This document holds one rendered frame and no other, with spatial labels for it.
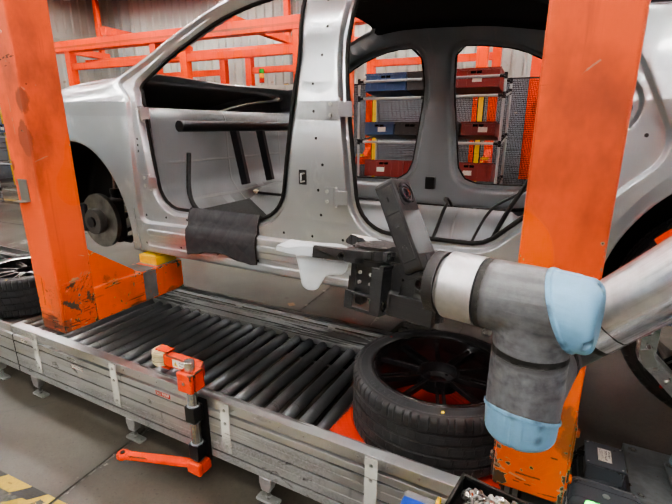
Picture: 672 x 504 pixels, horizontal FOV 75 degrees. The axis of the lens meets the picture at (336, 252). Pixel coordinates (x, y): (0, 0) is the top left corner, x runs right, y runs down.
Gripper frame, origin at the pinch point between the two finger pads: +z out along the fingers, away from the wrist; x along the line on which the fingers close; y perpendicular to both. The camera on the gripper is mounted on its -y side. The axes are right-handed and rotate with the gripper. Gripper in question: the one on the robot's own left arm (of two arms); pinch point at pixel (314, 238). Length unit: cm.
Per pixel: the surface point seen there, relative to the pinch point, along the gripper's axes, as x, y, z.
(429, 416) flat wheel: 77, 64, 12
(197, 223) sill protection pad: 80, 19, 142
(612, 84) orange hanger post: 50, -29, -26
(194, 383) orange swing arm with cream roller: 45, 71, 91
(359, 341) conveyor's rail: 135, 74, 79
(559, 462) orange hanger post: 61, 52, -28
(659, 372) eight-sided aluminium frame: 106, 38, -43
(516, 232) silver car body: 106, 4, 2
